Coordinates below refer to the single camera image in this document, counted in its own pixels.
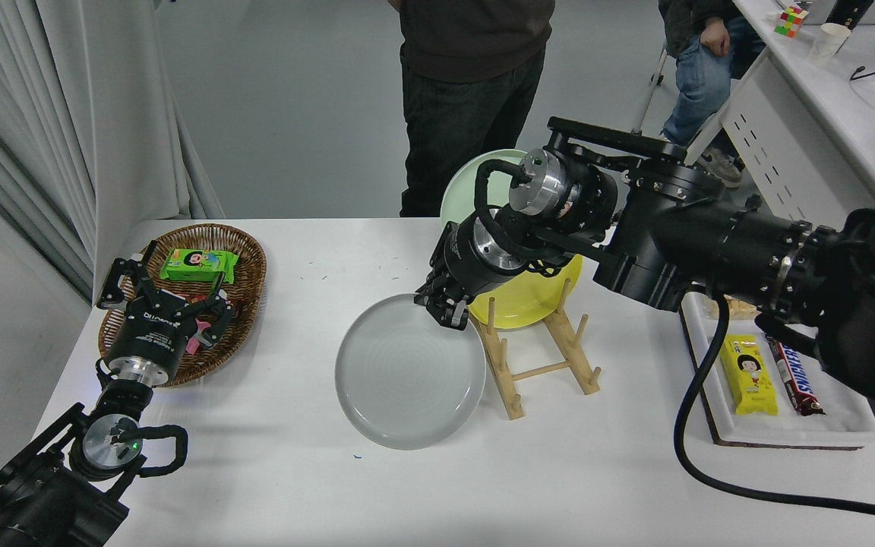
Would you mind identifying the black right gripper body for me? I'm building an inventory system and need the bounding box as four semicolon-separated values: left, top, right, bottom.
430;219;516;302

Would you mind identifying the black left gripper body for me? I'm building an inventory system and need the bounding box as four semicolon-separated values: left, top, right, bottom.
106;296;198;368

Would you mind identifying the grey plate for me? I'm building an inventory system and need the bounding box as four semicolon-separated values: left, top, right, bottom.
334;293;488;451

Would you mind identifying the pale green plate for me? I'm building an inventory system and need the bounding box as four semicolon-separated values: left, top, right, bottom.
440;149;531;229

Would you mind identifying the yellow plate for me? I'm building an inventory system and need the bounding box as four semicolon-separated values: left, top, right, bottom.
468;255;583;330

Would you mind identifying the wooden plate rack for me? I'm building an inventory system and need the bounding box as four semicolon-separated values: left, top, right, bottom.
474;277;602;420

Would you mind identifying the seated person's hand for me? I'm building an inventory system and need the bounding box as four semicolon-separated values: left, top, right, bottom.
700;16;734;57

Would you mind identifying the pink wrapper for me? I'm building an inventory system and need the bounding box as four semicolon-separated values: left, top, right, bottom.
185;319;214;356

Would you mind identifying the green snack pack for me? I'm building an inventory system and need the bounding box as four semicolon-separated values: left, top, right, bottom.
160;248;239;285

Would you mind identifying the brown wicker basket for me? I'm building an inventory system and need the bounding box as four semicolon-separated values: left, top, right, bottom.
98;223;267;388

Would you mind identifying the standing person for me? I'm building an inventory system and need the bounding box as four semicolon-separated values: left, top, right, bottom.
388;0;556;219

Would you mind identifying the grey curtain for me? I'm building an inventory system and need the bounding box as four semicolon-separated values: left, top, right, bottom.
0;0;226;305

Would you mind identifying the white wheeled chair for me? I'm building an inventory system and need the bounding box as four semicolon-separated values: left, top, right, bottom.
635;46;769;153

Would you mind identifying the clear nut bar packet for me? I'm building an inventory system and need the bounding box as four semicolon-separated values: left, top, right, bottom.
709;298;760;321

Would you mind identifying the yellow snack bar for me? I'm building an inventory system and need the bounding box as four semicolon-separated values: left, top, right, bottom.
719;334;779;416

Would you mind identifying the seated person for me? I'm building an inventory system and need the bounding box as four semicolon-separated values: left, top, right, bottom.
658;0;769;189

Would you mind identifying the brown Snickers bar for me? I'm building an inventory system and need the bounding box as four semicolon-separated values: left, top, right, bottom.
764;334;826;416

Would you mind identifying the white tray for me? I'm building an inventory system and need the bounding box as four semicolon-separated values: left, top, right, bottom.
679;292;875;447

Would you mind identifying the white perforated side desk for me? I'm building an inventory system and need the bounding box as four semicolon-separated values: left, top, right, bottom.
719;0;875;320

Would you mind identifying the colourful puzzle cube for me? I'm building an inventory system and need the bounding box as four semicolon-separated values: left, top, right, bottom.
774;6;810;37

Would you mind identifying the white paper cup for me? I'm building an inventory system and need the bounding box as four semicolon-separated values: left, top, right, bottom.
808;23;852;62

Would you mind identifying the black desk object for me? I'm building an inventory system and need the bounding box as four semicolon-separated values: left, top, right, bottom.
825;0;875;30

